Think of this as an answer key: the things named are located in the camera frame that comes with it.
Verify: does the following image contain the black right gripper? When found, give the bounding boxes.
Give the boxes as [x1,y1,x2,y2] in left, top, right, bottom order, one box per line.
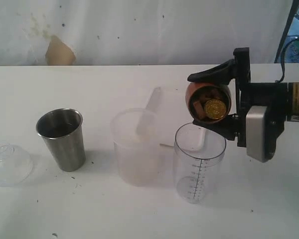
[187,47,288,162]

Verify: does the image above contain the white plastic tray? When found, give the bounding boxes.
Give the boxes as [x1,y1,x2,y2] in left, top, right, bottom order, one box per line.
[146,87,193,145]

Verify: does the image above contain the gold coin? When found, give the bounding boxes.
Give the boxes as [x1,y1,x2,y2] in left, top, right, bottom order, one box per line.
[204,99,227,120]

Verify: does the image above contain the clear measuring beaker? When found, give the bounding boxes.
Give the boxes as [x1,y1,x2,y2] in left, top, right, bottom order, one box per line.
[172,123,227,203]

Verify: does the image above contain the black metal frame post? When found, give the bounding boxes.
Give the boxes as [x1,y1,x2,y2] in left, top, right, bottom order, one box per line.
[274,0,299,63]

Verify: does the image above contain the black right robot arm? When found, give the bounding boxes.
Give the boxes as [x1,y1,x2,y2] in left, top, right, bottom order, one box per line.
[185,47,299,162]

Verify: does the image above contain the clear plastic dome lid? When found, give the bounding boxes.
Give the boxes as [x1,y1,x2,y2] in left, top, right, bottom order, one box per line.
[0,141,33,187]

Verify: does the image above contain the brown wooden cup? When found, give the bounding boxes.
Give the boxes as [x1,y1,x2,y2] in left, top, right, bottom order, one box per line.
[185,83,232,124]

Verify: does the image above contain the translucent plastic container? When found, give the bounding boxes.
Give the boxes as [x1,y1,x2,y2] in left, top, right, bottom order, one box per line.
[110,108,159,186]

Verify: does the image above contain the stainless steel cup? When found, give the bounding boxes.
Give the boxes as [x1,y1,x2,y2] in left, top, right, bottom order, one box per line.
[36,108,86,172]

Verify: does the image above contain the wooden pieces pile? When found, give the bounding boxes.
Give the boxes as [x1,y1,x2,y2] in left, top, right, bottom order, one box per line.
[192,87,223,121]

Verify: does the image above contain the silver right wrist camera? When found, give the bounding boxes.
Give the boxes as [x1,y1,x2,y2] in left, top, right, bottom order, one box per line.
[246,106,267,163]

